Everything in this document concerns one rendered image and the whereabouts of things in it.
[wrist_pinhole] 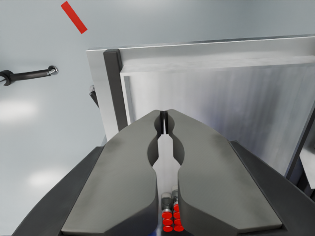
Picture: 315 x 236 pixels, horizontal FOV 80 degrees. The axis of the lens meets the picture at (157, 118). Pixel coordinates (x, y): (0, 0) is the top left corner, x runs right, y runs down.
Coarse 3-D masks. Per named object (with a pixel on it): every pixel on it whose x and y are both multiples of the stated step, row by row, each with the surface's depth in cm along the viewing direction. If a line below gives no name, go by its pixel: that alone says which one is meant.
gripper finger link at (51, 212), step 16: (96, 160) 8; (80, 176) 7; (48, 192) 7; (64, 192) 7; (80, 192) 7; (32, 208) 6; (48, 208) 6; (64, 208) 6; (32, 224) 6; (48, 224) 6
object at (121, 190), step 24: (144, 120) 10; (120, 144) 9; (144, 144) 9; (96, 168) 8; (120, 168) 7; (144, 168) 7; (96, 192) 6; (120, 192) 6; (144, 192) 6; (72, 216) 6; (96, 216) 6; (120, 216) 6; (144, 216) 6
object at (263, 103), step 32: (160, 64) 26; (192, 64) 25; (224, 64) 24; (256, 64) 24; (288, 64) 23; (128, 96) 27; (160, 96) 29; (192, 96) 29; (224, 96) 29; (256, 96) 29; (288, 96) 29; (224, 128) 32; (256, 128) 32; (288, 128) 31; (160, 160) 35; (288, 160) 31; (160, 192) 40
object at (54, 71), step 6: (54, 66) 114; (0, 72) 103; (6, 72) 105; (12, 72) 108; (30, 72) 107; (36, 72) 108; (42, 72) 109; (48, 72) 109; (54, 72) 116; (12, 78) 105; (18, 78) 106; (24, 78) 106; (30, 78) 108; (6, 84) 106
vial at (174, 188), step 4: (172, 188) 39; (176, 188) 38; (172, 192) 38; (176, 192) 37; (172, 196) 37; (176, 196) 36; (172, 200) 37; (176, 200) 36; (176, 204) 35; (176, 208) 35
